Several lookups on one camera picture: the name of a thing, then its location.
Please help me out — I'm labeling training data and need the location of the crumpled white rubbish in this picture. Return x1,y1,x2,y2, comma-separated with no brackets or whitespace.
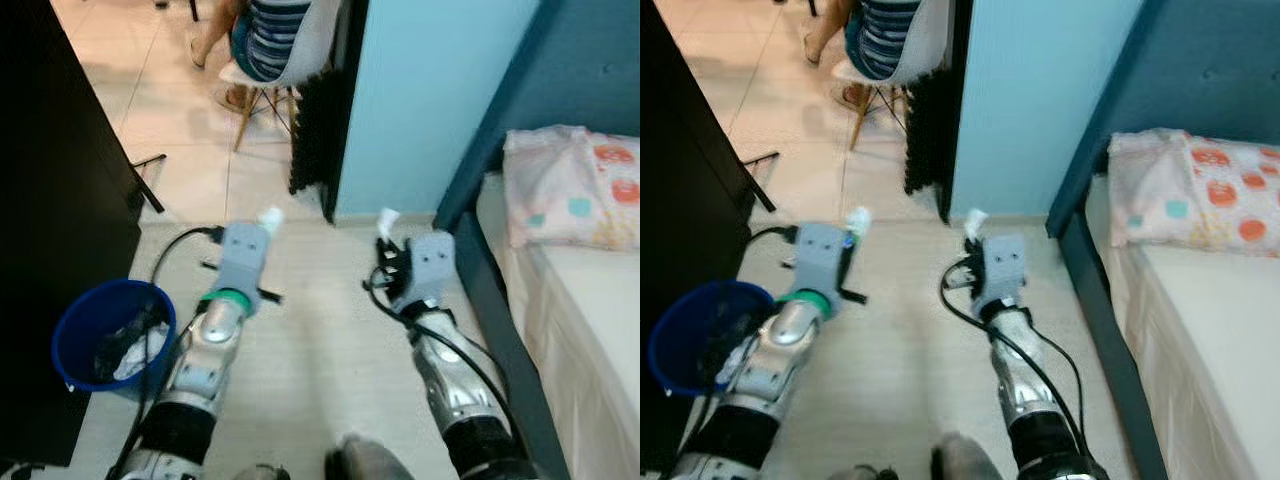
95,305,171,381

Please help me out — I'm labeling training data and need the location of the pink pillow with red patches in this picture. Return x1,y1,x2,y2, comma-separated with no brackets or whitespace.
503,125,641,251
1107,128,1280,259

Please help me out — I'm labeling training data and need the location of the black wardrobe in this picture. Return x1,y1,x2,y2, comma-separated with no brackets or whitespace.
0,0,166,471
640,0,776,476

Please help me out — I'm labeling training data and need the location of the blue plastic waste bin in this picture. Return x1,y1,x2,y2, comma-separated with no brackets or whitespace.
52,278,179,403
648,280,776,399

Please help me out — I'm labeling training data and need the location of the cream mattress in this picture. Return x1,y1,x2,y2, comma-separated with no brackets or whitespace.
1085,175,1280,480
475,170,641,480

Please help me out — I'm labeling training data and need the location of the seated person striped shirt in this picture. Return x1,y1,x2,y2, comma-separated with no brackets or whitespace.
188,0,323,111
800,0,931,106

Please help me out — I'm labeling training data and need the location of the teal upholstered headboard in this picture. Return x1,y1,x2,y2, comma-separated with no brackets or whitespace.
435,0,641,233
1045,0,1280,239

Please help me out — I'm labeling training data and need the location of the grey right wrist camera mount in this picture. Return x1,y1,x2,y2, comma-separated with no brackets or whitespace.
980,235,1028,309
395,232,456,311

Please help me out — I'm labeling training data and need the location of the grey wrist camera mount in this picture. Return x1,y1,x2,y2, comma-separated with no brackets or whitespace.
980,235,1028,309
215,222,273,301
395,232,456,311
795,222,851,301

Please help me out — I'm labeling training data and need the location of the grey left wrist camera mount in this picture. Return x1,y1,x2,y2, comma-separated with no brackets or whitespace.
215,222,273,301
795,222,851,301

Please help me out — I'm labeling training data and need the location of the dark teal bed frame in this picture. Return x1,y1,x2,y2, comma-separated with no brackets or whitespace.
450,210,576,480
1060,210,1171,480

